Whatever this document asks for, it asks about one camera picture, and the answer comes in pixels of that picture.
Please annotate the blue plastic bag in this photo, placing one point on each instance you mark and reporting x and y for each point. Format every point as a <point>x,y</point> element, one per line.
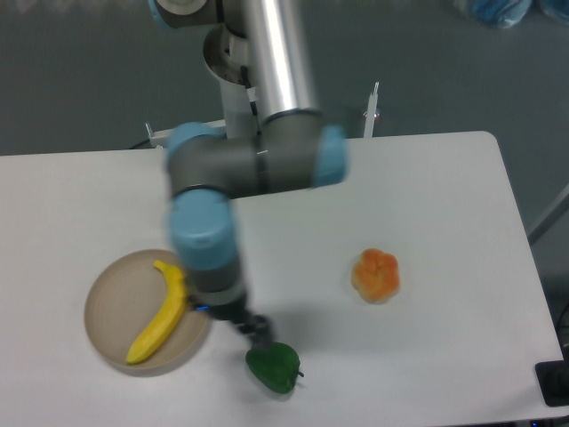
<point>498,13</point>

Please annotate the orange knotted bread roll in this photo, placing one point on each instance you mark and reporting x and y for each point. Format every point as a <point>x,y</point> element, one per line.
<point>375,275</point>

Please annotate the green bell pepper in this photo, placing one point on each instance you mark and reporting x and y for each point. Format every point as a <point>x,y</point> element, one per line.
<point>277,367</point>

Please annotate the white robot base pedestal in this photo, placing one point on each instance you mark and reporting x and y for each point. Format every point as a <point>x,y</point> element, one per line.
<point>235,98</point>

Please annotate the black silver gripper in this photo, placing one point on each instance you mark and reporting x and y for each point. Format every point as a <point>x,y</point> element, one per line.
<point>224,294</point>

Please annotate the beige round plate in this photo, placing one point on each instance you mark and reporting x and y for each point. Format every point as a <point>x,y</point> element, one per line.
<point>123,300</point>

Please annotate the white right table bracket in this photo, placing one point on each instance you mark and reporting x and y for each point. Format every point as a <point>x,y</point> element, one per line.
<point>372,112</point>

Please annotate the grey table leg strut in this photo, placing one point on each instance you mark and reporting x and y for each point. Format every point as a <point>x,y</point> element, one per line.
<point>549,216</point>

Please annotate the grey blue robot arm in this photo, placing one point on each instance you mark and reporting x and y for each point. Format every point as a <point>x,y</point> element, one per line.
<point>284,146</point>

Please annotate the black device at edge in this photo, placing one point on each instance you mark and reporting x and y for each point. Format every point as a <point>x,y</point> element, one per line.
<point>553,380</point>

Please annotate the yellow banana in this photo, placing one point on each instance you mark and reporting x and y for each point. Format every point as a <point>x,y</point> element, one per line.
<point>167,318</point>

